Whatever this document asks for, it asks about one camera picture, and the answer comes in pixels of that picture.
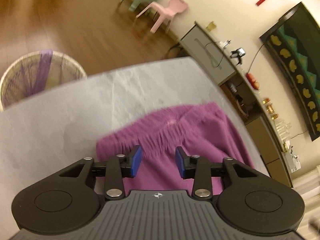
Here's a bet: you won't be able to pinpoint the red fruit plate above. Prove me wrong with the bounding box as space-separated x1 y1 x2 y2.
246 73 260 90

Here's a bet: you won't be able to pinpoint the black cable on cabinet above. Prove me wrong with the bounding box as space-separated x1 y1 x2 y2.
194 38 225 70

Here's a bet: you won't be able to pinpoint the glass bottles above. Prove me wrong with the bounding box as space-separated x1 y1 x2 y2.
274 118 291 141

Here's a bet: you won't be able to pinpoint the wall-mounted television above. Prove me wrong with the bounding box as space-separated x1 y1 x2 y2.
260 2 319 141

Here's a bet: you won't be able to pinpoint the purple sweatpants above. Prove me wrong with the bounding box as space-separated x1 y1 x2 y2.
96 102 254 192

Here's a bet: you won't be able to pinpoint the pink plastic chair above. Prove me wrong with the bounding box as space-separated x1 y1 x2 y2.
136 0 188 34

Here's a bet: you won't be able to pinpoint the long grey TV cabinet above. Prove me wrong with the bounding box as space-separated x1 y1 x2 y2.
179 22 292 187

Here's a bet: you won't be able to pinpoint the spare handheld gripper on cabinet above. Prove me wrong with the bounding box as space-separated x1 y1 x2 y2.
230 48 246 65

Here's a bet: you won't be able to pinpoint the gold ornaments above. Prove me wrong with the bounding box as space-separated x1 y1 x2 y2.
263 98 278 120

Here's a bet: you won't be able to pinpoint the yellow cup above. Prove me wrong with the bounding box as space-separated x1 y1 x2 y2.
206 21 216 32

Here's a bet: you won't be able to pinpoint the woven laundry basket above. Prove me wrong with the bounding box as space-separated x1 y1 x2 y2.
1 50 87 111

